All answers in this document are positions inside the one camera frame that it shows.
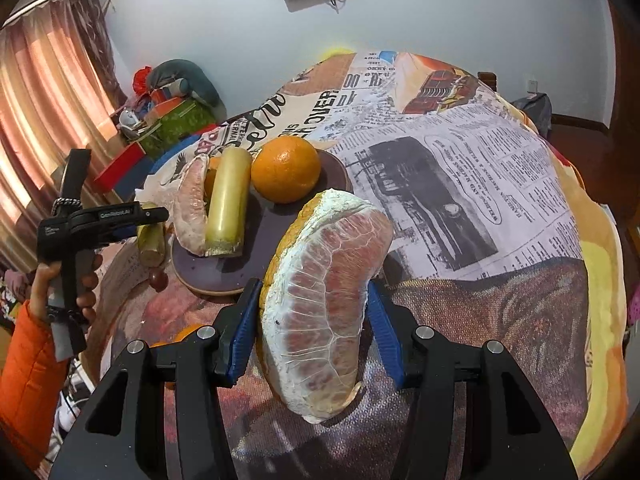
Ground person left hand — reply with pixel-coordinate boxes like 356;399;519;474
27;254;103;324

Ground small mandarin orange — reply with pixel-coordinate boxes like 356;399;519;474
149;323;203;348

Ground green patterned box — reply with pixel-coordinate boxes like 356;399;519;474
138;99;217;160

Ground newspaper print bed blanket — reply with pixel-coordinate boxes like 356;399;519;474
81;51;628;479

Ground red flat box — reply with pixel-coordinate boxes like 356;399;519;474
93;142;145;194

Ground short green sugarcane piece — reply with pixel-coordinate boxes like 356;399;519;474
137;222;166;268

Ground dark purple round plate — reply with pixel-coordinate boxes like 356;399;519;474
171;151;352;296

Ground orange jacket sleeve forearm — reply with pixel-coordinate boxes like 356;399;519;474
1;302;67;471

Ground large orange on plate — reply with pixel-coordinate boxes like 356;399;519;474
250;136;321;204

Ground thin peeled pomelo slice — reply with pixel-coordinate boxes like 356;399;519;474
172;155;209;257

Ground dark red jujube date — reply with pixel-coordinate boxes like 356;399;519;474
149;268;168;292

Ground yellow-green sugarcane piece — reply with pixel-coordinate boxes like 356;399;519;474
205;146;253;257

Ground pink orange window curtain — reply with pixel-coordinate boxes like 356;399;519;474
1;0;126;272

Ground orange with sticker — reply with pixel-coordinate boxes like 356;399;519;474
204;156;221;203

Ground large peeled pomelo segment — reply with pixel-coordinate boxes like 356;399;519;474
256;188;394;424

